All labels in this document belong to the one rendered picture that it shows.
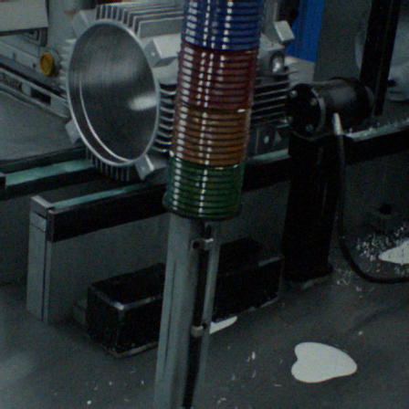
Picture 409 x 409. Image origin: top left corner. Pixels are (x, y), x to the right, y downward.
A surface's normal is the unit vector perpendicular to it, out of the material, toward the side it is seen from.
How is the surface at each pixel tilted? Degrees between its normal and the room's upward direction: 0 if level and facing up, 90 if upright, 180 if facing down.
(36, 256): 90
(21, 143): 0
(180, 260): 90
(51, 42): 89
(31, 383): 0
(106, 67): 92
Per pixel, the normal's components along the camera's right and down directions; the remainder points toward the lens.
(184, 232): -0.74, 0.19
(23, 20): 0.65, 0.00
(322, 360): 0.10, -0.92
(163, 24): 0.69, 0.32
